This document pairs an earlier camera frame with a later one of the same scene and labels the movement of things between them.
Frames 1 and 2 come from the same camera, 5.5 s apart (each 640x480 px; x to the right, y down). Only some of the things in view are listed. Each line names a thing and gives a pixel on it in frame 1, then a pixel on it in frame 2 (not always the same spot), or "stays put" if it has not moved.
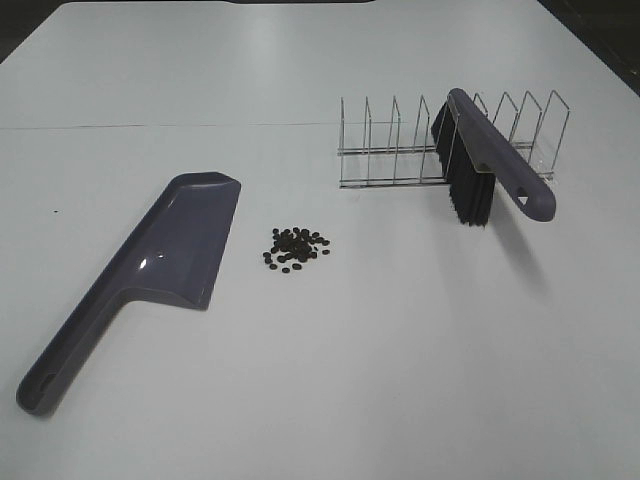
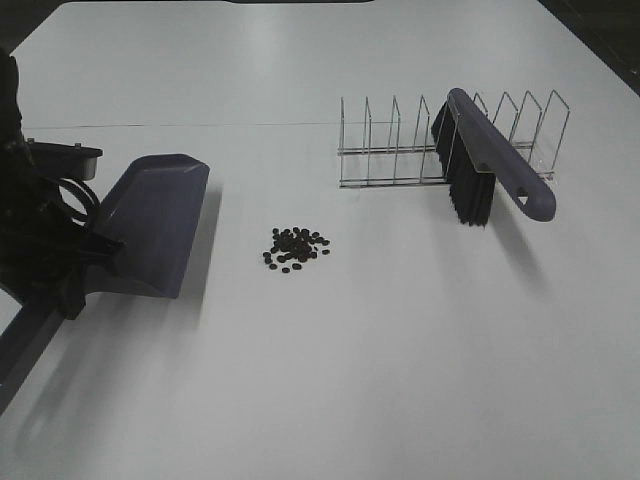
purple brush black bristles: (474, 156) stays put
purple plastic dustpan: (174, 250) → (151, 210)
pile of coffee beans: (294, 247) stays put
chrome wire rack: (534, 133) stays put
